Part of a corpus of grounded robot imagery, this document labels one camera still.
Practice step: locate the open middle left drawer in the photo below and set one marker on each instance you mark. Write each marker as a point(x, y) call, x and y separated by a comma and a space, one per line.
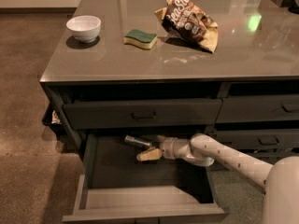
point(117, 189)

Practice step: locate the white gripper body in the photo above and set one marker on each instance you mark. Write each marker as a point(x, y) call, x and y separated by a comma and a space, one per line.
point(167, 148)

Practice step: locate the brown seaweed snack bag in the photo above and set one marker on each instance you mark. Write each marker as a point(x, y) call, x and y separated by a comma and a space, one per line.
point(184, 19)

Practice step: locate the black side bin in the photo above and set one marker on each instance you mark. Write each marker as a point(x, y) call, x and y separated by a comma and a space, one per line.
point(49, 122)

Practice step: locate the dark grey counter cabinet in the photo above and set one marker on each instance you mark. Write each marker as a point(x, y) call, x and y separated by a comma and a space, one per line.
point(257, 54)

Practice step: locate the top right drawer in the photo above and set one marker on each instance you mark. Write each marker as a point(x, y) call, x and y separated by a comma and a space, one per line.
point(259, 108)

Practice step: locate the middle right drawer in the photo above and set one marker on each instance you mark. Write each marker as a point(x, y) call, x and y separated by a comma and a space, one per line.
point(259, 139)

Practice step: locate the top left drawer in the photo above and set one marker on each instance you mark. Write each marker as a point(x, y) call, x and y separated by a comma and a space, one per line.
point(141, 113)

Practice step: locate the white ceramic bowl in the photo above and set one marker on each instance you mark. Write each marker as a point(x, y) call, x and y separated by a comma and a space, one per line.
point(84, 28)

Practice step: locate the green and yellow sponge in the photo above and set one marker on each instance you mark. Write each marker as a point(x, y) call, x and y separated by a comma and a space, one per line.
point(140, 39)

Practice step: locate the bottom right drawer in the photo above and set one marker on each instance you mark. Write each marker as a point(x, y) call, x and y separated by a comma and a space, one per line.
point(273, 157)

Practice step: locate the silver redbull can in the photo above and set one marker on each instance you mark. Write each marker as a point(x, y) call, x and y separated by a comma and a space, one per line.
point(137, 142)

